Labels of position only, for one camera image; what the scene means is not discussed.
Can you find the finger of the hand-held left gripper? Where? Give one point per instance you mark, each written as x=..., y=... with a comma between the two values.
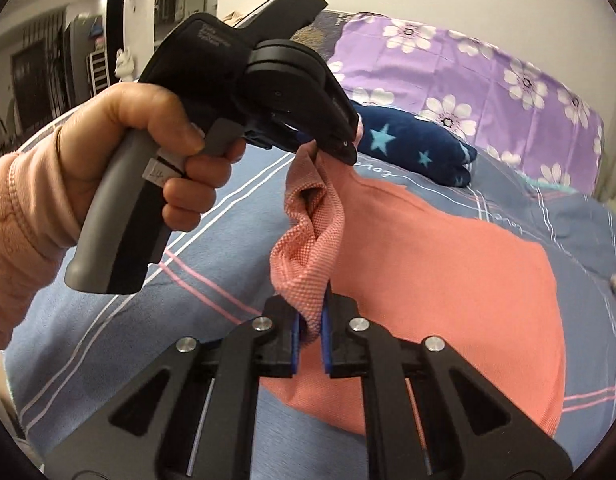
x=283, y=140
x=345, y=130

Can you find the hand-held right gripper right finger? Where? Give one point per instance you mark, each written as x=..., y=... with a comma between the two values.
x=328, y=345

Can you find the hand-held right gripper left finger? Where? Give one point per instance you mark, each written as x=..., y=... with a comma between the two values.
x=294, y=340

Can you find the coral pink long-sleeve shirt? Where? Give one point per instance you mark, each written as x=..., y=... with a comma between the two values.
x=437, y=285

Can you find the person's left forearm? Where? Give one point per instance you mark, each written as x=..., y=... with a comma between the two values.
x=23, y=220

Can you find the person's left hand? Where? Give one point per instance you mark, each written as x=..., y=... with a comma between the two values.
x=113, y=115

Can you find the beige knit garment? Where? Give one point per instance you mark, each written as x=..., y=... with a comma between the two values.
x=234, y=16

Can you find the navy star print blanket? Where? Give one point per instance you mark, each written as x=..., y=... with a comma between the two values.
x=412, y=130

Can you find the white cat figurine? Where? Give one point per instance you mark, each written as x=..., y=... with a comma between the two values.
x=124, y=65

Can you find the dark tree print cushion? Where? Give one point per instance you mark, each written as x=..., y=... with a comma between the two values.
x=323, y=35

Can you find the white ladder rack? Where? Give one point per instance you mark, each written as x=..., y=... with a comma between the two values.
x=99, y=72

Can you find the blue-grey plaid bedsheet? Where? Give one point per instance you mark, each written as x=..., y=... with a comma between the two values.
x=213, y=240

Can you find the dark grey cabinet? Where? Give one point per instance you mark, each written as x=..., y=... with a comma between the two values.
x=78, y=60

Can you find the purple flowered pillow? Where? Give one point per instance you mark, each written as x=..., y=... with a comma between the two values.
x=487, y=110

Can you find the dark window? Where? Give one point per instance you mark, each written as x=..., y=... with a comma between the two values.
x=30, y=85

